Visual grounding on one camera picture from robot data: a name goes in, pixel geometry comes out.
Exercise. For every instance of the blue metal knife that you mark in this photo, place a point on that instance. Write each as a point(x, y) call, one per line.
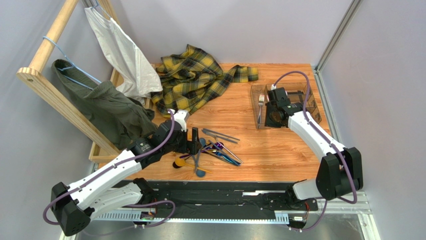
point(224, 157)

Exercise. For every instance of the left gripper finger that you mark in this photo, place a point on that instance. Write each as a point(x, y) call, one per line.
point(203, 144)
point(194, 140)

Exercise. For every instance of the olive green garment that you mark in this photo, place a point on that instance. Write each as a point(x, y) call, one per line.
point(119, 118)

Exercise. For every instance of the silver fork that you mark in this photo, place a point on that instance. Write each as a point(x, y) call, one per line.
point(261, 101)

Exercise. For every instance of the yellow plastic spoon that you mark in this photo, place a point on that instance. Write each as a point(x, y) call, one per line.
point(180, 162)

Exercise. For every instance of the wooden clothes rack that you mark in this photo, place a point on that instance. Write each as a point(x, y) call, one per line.
point(102, 150)

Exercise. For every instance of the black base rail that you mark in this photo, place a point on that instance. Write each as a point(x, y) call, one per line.
point(219, 202)

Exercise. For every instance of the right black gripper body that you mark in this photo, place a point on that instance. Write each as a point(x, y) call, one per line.
point(271, 117)

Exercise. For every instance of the light blue hanger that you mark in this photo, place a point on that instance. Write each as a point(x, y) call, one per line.
point(72, 66)

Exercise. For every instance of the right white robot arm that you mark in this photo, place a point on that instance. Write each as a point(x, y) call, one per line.
point(340, 171)

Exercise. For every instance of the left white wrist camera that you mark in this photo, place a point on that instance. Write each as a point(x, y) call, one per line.
point(179, 119)

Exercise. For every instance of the white hanging garment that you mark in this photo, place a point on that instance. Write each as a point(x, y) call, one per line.
point(140, 79)

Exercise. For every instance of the blue-grey plastic spoon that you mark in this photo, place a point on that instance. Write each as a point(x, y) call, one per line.
point(198, 171)

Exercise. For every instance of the yellow plaid shirt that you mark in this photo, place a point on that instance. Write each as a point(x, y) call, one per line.
point(191, 79)

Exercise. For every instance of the clear plastic utensil organizer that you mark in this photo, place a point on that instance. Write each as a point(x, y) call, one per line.
point(297, 92)

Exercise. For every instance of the silver spoon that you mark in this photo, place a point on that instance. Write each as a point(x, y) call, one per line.
point(229, 151)

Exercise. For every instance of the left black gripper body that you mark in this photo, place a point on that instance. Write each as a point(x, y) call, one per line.
point(181, 145)

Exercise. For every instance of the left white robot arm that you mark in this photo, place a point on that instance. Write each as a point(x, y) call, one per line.
point(74, 206)

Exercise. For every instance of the purple metal spoon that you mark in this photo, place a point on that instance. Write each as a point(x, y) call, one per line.
point(208, 148)

